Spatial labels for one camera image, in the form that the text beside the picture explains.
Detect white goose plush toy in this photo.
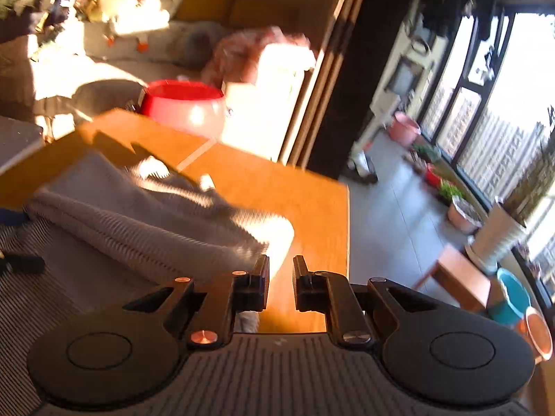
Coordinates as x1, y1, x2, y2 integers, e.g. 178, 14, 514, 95
93, 0, 185, 50

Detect wooden stool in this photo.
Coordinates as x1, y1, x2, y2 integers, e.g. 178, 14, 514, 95
412, 245, 493, 310

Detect grey neck pillow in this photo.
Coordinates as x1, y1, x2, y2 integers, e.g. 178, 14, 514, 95
176, 24, 226, 68

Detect teal bucket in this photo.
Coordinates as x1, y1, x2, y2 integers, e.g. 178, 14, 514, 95
488, 267, 532, 326

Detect yellow cushion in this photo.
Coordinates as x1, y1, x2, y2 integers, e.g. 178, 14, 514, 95
230, 0, 300, 31
176, 0, 235, 20

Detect pink bucket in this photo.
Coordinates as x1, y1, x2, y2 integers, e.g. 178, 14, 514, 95
388, 112, 421, 147

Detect wooden sliding door frame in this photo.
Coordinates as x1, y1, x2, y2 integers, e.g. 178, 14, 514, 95
277, 0, 417, 180

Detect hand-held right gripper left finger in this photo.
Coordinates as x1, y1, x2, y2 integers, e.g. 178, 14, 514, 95
123, 253, 270, 349

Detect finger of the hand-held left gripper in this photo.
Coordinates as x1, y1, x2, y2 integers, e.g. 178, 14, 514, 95
0, 208, 31, 227
0, 249, 46, 275

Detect grey striped shirt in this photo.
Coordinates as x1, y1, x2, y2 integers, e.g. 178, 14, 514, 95
0, 147, 296, 399

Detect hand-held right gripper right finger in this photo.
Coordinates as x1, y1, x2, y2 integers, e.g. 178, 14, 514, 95
292, 255, 438, 349

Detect white vacuum cleaner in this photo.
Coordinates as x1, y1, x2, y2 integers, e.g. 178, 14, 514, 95
348, 136, 379, 184

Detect red plastic basin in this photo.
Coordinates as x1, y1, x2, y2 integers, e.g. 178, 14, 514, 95
139, 80, 227, 139

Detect white cabinet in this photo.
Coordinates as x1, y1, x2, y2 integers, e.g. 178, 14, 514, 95
223, 45, 317, 161

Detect white ribbed flower pot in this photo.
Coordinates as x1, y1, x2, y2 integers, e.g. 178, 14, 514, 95
466, 201, 527, 274

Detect pink planter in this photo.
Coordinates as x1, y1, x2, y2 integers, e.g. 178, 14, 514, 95
446, 195, 482, 235

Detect grey flat panel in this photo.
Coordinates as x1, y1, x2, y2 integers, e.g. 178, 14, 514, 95
0, 116, 45, 174

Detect pink blanket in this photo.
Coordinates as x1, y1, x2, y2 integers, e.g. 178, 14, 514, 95
202, 26, 313, 85

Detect dark hanging clothes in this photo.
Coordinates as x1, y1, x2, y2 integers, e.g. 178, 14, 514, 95
422, 0, 495, 37

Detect small brown plush toy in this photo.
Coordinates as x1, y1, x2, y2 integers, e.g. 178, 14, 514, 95
75, 0, 104, 23

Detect orange bucket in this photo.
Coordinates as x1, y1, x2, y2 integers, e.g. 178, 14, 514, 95
516, 305, 553, 365

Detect grey sofa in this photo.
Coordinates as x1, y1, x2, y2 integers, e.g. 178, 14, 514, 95
0, 17, 226, 139

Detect green potted plant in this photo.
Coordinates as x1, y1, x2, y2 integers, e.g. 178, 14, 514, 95
438, 180, 464, 204
412, 143, 441, 170

